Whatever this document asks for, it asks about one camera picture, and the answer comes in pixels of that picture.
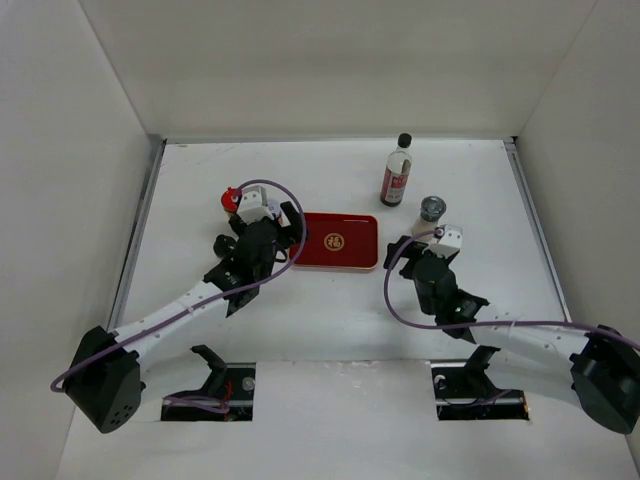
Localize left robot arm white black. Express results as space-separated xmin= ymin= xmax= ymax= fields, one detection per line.
xmin=53 ymin=198 xmax=307 ymax=434

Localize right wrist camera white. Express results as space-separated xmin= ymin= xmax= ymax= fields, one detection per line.
xmin=427 ymin=224 xmax=463 ymax=259

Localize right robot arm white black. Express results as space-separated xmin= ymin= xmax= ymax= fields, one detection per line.
xmin=383 ymin=236 xmax=639 ymax=435

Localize salt grinder grey lid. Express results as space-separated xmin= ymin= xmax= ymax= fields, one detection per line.
xmin=411 ymin=195 xmax=447 ymax=236

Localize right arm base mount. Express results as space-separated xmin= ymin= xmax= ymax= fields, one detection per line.
xmin=430 ymin=346 xmax=529 ymax=421

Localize red lid sauce jar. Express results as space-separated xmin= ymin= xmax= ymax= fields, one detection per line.
xmin=220 ymin=187 xmax=239 ymax=217

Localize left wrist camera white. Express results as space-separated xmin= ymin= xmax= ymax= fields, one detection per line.
xmin=236 ymin=185 xmax=272 ymax=225

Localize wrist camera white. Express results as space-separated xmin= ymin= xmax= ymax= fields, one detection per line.
xmin=236 ymin=185 xmax=272 ymax=225
xmin=427 ymin=224 xmax=463 ymax=259

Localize soy sauce bottle black cap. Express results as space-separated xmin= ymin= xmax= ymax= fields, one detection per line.
xmin=379 ymin=133 xmax=413 ymax=207

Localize red lacquer tray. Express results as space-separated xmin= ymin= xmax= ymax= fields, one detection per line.
xmin=294 ymin=212 xmax=379 ymax=271

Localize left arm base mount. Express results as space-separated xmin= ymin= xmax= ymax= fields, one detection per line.
xmin=160 ymin=345 xmax=256 ymax=423

